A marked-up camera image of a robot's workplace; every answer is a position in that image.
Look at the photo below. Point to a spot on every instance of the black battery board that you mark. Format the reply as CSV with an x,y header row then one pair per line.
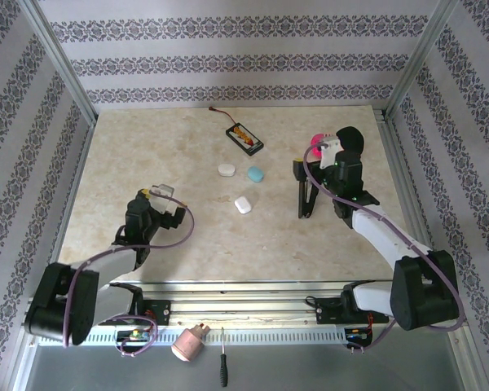
x,y
244,140

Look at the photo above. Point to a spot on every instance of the plush doll with black hat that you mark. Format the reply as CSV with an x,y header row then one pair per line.
x,y
352,136

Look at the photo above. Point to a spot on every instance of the aluminium side rail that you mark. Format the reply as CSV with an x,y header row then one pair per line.
x,y
82,163
389,134

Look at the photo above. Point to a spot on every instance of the white square charging case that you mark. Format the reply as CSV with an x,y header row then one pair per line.
x,y
243,205

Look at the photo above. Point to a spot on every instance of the aluminium frame post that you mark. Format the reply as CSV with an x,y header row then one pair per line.
x,y
418,61
59,61

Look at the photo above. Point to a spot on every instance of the black screwdriver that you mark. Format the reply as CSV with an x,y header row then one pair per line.
x,y
223,370

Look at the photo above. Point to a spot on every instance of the grey metal panel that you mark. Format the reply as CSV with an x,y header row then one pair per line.
x,y
309,370

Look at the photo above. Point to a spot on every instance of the blue oval charging case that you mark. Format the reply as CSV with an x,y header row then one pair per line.
x,y
255,174

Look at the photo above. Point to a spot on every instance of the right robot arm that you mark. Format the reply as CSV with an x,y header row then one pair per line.
x,y
383,232

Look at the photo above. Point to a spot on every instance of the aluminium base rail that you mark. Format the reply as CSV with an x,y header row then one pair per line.
x,y
244,309

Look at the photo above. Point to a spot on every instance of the pink cylinder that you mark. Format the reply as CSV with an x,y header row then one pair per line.
x,y
187,344

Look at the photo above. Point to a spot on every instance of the white oval charging case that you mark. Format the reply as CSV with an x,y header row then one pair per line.
x,y
226,170

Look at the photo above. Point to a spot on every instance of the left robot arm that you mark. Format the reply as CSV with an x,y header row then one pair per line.
x,y
106,262

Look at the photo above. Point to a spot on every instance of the small circuit board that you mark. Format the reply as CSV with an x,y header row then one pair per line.
x,y
356,335
134,335

